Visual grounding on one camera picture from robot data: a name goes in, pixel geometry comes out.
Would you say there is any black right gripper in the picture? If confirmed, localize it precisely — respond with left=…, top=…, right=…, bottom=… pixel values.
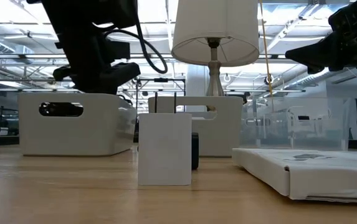
left=285, top=0, right=357, bottom=75

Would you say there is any clear plastic bin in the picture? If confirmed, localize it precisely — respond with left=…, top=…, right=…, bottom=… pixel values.
left=240, top=96, right=352, bottom=152

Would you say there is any background black metal rack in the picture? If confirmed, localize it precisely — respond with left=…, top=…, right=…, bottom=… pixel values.
left=134, top=77, right=187, bottom=114

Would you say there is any yellow hanging cable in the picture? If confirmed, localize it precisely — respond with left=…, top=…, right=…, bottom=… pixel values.
left=258, top=0, right=275, bottom=98

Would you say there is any white charger cube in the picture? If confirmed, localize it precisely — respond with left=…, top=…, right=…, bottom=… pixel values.
left=137, top=91, right=193, bottom=187

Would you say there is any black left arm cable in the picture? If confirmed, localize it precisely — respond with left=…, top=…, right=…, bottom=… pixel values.
left=103, top=15, right=169, bottom=75

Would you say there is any white printed booklet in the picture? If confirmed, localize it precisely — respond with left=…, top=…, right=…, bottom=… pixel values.
left=232, top=147, right=357, bottom=205

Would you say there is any left clear plastic tray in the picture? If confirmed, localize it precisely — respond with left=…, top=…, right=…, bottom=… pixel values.
left=18, top=92, right=138, bottom=157

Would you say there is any middle clear plastic tray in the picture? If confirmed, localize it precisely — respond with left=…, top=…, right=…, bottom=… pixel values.
left=148, top=95, right=244, bottom=157

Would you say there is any clear plastic tray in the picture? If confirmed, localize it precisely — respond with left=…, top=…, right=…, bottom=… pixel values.
left=148, top=95, right=244, bottom=157
left=18, top=92, right=138, bottom=157

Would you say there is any black charger cube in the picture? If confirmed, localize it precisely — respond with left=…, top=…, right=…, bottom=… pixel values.
left=191, top=132, right=200, bottom=170

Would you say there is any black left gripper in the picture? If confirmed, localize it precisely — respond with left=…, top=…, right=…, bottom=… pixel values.
left=52, top=39, right=141, bottom=94

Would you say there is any white shade table lamp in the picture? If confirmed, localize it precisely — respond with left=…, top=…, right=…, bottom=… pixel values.
left=171, top=0, right=260, bottom=112

